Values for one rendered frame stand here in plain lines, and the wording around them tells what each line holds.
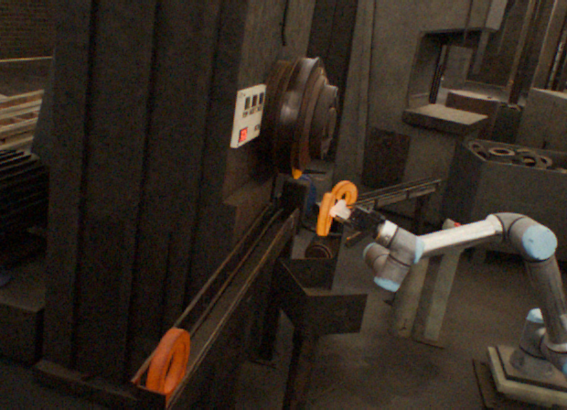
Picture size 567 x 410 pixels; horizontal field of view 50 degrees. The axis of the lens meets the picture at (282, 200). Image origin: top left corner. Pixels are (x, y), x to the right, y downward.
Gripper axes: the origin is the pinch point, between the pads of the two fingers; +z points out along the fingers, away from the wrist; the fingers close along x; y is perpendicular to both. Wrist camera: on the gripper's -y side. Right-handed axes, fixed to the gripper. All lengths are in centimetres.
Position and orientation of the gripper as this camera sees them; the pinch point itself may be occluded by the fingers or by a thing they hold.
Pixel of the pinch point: (327, 209)
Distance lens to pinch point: 222.5
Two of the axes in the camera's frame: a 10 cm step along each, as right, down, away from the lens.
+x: -2.5, 2.8, -9.3
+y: 4.1, -8.4, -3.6
